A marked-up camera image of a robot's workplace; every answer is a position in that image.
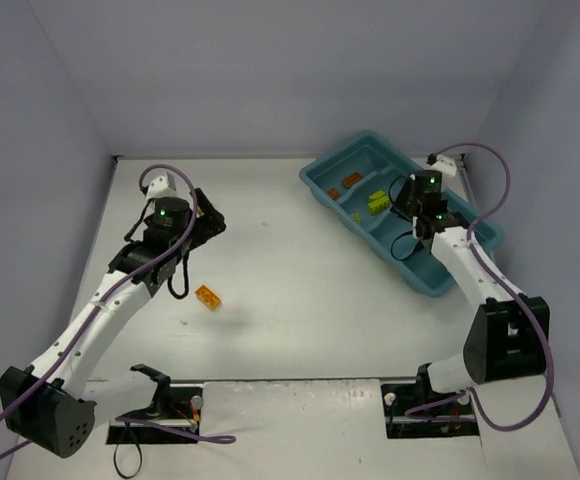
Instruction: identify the orange yellow lego brick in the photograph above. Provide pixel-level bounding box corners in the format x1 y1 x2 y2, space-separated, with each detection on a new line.
195 285 222 311

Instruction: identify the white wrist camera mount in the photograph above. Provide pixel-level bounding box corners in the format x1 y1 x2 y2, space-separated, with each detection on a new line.
426 154 457 177
145 172 178 201

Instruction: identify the teal divided plastic tray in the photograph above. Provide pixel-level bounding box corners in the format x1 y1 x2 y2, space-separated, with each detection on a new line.
298 130 504 299

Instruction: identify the brown lego brick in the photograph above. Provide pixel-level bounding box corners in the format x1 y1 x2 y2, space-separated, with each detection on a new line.
327 188 342 201
341 172 363 189

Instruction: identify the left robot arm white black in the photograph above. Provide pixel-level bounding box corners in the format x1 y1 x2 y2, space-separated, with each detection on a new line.
0 189 226 458

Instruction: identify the small green square lego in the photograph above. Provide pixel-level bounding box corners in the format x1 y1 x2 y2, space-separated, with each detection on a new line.
367 190 391 215

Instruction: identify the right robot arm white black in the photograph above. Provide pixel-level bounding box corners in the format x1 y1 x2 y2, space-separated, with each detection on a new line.
392 170 550 394

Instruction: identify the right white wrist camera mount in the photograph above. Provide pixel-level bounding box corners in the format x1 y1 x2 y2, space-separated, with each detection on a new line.
426 154 457 177

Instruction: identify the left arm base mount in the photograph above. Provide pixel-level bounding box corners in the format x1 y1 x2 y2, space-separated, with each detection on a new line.
106 364 204 446

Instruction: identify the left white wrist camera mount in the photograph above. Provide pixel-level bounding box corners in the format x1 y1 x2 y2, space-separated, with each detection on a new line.
145 172 178 201

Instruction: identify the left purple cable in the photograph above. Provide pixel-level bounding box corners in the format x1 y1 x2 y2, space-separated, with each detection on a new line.
0 164 236 466

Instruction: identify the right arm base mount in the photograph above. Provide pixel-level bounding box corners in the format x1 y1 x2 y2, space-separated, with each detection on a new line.
380 381 480 440

